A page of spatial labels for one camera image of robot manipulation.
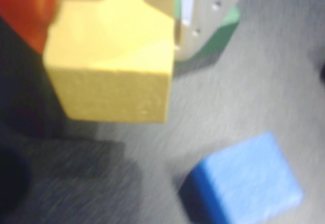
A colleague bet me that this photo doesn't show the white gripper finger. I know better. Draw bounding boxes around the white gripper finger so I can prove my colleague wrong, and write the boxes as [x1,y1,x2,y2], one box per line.
[174,0,252,61]

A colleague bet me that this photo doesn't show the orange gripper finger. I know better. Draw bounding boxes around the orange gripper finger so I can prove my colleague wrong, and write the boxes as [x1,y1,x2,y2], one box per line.
[0,0,59,55]

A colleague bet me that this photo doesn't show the yellow wooden cube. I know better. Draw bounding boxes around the yellow wooden cube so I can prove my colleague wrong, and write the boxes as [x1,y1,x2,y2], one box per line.
[42,0,176,124]

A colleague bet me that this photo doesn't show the green wooden cube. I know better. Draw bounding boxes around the green wooden cube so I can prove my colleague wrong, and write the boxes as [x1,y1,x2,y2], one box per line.
[174,0,242,65]

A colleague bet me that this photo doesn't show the blue wooden cube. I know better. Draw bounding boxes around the blue wooden cube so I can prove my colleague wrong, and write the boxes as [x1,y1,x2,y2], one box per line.
[177,131,305,224]

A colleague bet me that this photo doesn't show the black felt mat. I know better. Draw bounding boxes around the black felt mat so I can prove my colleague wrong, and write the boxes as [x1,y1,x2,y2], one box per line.
[0,0,325,224]

